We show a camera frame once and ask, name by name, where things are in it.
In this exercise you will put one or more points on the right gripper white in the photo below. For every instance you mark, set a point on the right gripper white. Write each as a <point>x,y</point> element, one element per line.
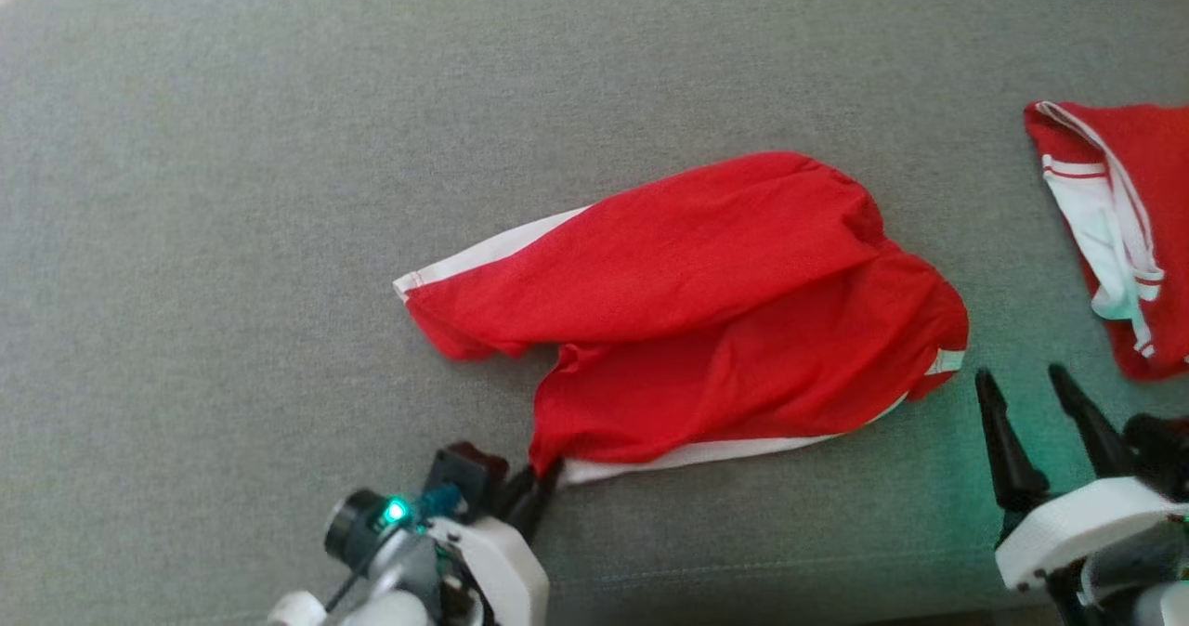
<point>1077,524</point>

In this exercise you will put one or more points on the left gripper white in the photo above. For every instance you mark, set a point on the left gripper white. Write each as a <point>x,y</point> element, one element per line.
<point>502,570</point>

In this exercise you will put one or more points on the red shorts with white stripes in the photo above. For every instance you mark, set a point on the red shorts with white stripes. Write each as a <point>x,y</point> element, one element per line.
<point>687,273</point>

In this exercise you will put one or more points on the red Bulls 23 jersey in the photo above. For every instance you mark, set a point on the red Bulls 23 jersey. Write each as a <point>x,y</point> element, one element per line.
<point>1152,152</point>

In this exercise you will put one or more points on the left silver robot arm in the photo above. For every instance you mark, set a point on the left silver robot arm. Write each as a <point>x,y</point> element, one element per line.
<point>372,533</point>

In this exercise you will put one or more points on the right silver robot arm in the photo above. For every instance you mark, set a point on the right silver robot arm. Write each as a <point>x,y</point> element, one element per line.
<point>1147,589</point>

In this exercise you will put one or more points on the grey sofa seat cushion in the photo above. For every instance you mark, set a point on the grey sofa seat cushion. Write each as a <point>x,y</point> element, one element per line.
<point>232,236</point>

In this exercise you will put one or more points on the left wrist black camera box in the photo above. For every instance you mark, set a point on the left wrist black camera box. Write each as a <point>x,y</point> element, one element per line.
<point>469,477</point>

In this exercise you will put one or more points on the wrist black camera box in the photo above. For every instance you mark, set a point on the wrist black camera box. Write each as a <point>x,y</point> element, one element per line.
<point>469,477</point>
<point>1161,454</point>

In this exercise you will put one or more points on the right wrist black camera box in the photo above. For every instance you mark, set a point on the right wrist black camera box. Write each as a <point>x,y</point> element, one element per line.
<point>1161,454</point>

